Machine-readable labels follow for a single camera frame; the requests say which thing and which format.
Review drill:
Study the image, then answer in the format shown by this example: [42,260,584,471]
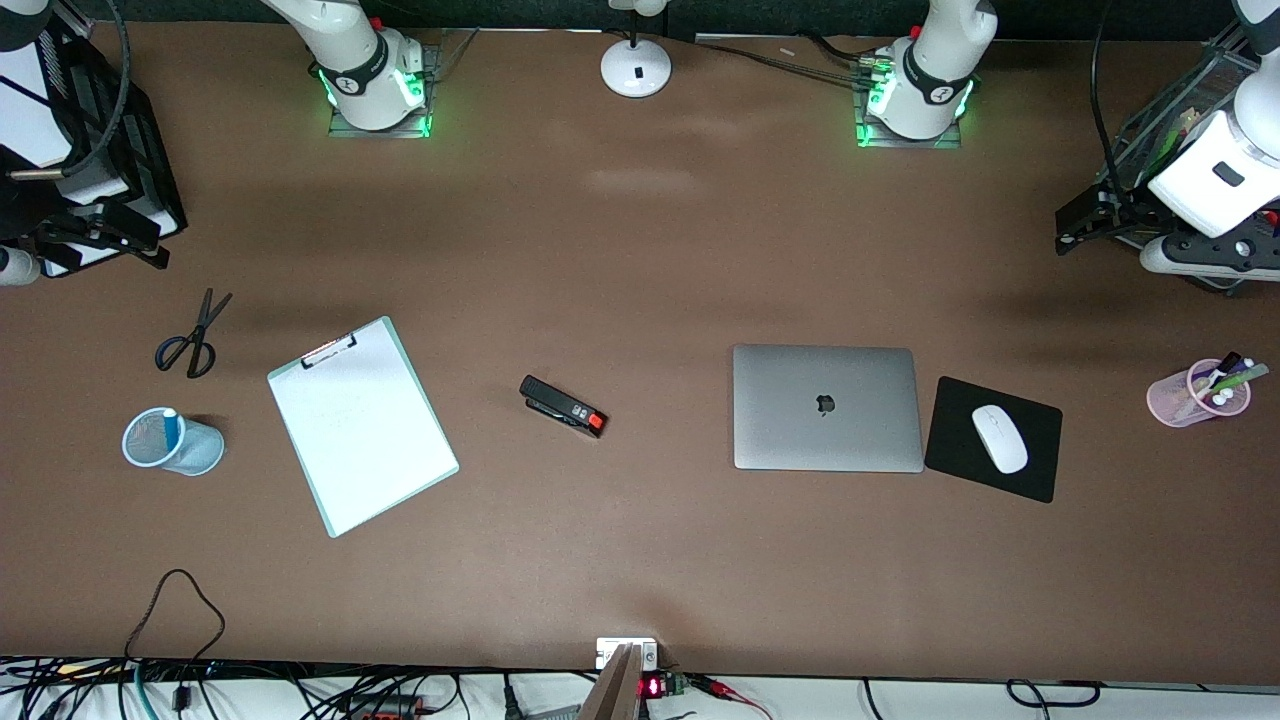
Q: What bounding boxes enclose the mint green clipboard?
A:
[267,316,461,539]

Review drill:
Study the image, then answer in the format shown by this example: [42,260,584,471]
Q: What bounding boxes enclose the white mounting bracket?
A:
[596,637,659,671]

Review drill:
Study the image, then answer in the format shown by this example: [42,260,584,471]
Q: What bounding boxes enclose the aluminium profile post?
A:
[577,643,641,720]

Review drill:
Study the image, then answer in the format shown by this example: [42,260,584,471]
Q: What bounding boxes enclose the black stapler red tip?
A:
[519,375,609,439]

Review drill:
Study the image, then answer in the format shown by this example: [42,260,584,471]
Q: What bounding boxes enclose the white computer mouse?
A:
[971,404,1030,475]

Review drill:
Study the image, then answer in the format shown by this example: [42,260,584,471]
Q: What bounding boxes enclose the light blue mesh pen cup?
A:
[122,406,226,477]

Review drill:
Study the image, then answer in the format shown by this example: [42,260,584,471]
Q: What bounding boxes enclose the pink mesh pen cup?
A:
[1147,358,1253,429]

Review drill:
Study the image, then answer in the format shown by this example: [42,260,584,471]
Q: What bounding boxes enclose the silver laptop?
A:
[732,344,925,474]

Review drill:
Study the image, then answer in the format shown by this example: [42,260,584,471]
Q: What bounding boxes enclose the thin black looped cable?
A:
[125,568,227,666]

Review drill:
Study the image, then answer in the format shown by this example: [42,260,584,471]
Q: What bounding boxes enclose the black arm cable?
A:
[60,0,132,177]
[1088,0,1141,206]

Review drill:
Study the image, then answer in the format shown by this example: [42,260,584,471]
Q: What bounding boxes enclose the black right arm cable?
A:
[60,0,132,177]

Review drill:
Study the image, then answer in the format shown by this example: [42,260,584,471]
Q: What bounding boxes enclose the black handled scissors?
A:
[154,288,234,380]

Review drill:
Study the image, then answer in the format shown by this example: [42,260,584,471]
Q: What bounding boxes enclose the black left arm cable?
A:
[1088,0,1141,206]

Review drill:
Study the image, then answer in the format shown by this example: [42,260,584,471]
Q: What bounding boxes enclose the black mouse pad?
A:
[924,376,1064,504]

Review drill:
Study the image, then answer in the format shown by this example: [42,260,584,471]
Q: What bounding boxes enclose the black stacked paper tray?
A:
[0,10,189,273]

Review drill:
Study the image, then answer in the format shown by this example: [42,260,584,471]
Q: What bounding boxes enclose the white round lamp base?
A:
[600,0,673,99]

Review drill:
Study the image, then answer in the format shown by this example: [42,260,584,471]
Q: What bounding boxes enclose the black wire mesh desk tray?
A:
[1078,15,1280,296]

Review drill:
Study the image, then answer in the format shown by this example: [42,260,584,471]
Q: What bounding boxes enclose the red wire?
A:
[690,675,773,720]

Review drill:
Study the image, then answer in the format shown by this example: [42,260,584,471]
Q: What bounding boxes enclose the black hub orange ports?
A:
[345,693,426,720]

